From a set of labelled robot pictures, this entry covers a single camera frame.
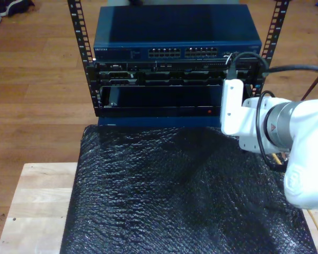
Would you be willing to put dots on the black bubble mat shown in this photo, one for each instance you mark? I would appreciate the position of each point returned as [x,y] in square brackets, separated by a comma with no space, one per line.
[161,198]

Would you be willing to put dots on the black rack server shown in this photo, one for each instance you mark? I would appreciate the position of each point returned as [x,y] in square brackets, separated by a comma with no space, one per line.
[175,76]

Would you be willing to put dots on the blue network switch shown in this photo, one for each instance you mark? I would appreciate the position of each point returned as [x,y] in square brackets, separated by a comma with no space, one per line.
[175,26]

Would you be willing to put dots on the black rack frame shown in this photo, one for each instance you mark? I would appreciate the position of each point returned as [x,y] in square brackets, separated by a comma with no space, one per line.
[79,31]

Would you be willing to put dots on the dark sneaker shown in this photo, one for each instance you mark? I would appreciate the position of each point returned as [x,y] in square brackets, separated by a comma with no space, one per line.
[16,8]

